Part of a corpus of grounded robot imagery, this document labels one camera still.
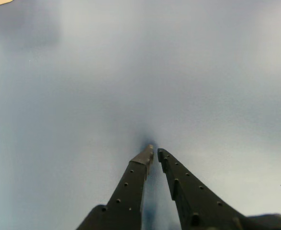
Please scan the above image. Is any blue-grey table mat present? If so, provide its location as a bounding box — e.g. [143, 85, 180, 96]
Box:
[0, 0, 281, 230]

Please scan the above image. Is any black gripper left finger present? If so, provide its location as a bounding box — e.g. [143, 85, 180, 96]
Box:
[75, 144, 155, 230]

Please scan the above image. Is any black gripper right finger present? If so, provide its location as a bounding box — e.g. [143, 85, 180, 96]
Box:
[157, 148, 247, 230]

